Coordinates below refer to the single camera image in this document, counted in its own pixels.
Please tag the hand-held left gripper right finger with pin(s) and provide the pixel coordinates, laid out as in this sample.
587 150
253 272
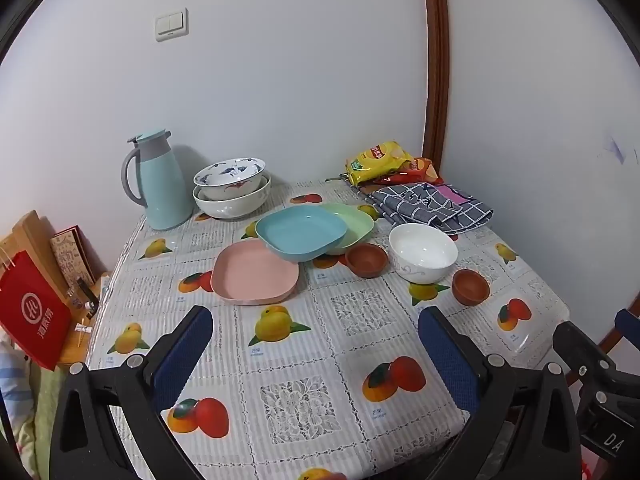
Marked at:
446 355

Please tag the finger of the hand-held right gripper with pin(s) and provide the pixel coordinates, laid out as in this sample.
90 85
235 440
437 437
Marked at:
582 352
629 327

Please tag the pink plastic plate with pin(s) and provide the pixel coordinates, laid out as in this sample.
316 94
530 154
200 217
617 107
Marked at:
252 272

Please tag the red paper bag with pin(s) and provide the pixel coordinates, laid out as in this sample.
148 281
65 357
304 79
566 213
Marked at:
32 310

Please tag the fruit printed tablecloth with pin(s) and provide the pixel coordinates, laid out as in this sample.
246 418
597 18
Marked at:
310 360

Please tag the white ceramic bowl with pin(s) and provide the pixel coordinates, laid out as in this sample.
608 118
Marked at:
422 252

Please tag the brown patterned box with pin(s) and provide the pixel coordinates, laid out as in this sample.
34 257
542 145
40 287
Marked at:
72 255

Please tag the grey checked cloth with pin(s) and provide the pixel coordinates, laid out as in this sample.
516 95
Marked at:
430 205

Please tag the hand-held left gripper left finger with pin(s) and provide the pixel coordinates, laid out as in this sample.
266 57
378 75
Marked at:
184 352

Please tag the light striped bedding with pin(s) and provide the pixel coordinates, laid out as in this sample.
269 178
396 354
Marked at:
25 420

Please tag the white wall switch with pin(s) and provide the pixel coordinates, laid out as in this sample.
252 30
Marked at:
171 24

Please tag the blue plastic plate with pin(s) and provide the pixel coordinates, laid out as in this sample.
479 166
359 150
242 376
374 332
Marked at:
300 232

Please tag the small brown clay bowl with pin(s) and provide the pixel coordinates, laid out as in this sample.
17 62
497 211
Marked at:
471 287
366 260

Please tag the yellow chips bag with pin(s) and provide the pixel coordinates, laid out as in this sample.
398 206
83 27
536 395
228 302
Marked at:
377 160

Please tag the light blue thermos jug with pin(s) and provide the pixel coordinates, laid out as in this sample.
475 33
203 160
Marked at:
162 185

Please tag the blue patterned porcelain bowl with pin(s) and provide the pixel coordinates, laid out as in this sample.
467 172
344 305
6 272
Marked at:
235 172

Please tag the wooden board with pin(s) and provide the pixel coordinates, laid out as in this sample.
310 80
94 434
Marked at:
30 235

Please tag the small dark bottle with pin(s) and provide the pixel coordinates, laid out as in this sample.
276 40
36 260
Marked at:
86 295

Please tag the green plastic plate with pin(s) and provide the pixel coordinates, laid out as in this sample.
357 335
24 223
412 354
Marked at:
357 220

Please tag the brown wooden door frame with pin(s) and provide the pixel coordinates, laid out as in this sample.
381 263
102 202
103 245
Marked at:
436 60

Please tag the red chips bag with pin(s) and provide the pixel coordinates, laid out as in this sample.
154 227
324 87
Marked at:
422 172

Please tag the large white porcelain bowl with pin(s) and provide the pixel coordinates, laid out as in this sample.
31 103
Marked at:
230 207

